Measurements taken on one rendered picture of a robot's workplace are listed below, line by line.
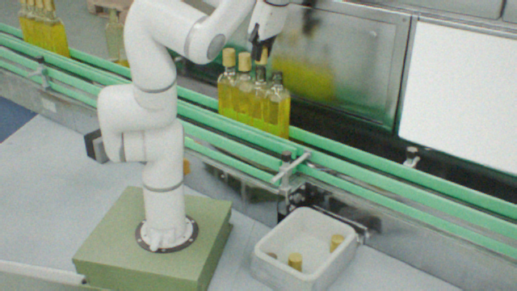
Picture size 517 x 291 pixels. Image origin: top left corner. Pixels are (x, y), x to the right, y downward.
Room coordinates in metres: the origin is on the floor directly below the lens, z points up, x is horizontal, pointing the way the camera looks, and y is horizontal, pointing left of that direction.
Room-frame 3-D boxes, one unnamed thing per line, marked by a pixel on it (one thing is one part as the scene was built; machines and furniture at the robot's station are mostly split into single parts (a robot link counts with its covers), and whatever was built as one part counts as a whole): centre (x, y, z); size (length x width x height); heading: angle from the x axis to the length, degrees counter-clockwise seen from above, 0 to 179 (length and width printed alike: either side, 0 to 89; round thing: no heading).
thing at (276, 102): (1.31, -0.06, 0.99); 0.06 x 0.06 x 0.21; 52
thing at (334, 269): (1.00, -0.13, 0.79); 0.27 x 0.17 x 0.08; 142
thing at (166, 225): (0.99, 0.22, 0.92); 0.16 x 0.13 x 0.15; 178
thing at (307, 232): (0.98, -0.12, 0.80); 0.22 x 0.17 x 0.09; 142
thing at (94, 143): (1.51, 0.52, 0.79); 0.08 x 0.08 x 0.08; 52
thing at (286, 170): (1.13, -0.09, 0.95); 0.17 x 0.03 x 0.12; 142
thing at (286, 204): (1.14, -0.10, 0.85); 0.09 x 0.04 x 0.07; 142
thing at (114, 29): (1.89, 0.52, 1.01); 0.06 x 0.06 x 0.26; 60
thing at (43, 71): (1.74, 0.78, 0.94); 0.07 x 0.04 x 0.13; 142
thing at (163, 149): (1.01, 0.23, 1.08); 0.13 x 0.10 x 0.16; 101
